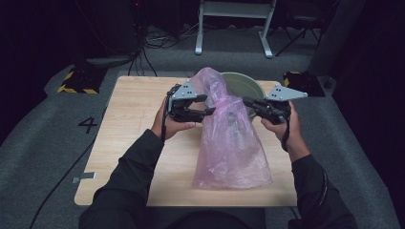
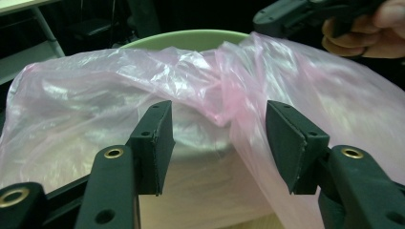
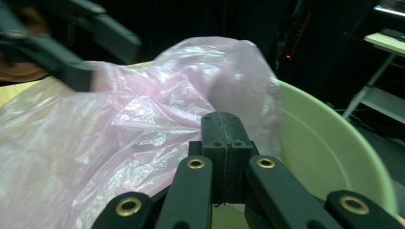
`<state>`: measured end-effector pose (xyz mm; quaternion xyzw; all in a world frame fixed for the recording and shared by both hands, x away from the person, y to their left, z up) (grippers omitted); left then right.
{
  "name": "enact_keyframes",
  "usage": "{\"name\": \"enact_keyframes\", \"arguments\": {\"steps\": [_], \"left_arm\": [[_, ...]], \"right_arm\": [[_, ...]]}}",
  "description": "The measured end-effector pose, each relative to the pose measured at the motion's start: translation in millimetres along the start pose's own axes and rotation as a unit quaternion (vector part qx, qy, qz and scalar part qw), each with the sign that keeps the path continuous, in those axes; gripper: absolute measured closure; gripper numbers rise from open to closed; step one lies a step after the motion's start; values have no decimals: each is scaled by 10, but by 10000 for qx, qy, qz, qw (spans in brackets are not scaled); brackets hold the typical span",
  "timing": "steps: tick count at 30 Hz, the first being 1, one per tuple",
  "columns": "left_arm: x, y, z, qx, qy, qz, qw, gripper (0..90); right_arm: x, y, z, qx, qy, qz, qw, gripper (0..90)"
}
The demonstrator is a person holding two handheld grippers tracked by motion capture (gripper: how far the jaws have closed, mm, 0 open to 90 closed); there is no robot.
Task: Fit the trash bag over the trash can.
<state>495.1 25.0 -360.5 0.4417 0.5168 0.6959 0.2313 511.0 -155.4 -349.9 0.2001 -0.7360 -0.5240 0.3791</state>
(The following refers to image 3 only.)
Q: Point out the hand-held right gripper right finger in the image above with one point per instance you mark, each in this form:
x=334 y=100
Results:
x=237 y=146

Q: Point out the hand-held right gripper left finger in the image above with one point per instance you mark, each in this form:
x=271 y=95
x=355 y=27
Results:
x=211 y=149

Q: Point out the green plastic bin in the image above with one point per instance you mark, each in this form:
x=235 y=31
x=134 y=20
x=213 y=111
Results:
x=318 y=143

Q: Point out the pink plastic bag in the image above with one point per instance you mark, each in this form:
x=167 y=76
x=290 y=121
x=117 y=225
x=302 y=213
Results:
x=111 y=133

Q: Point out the black equipment with red light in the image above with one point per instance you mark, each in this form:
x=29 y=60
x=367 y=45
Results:
x=291 y=47

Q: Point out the white metal stand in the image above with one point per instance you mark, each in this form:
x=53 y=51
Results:
x=382 y=95

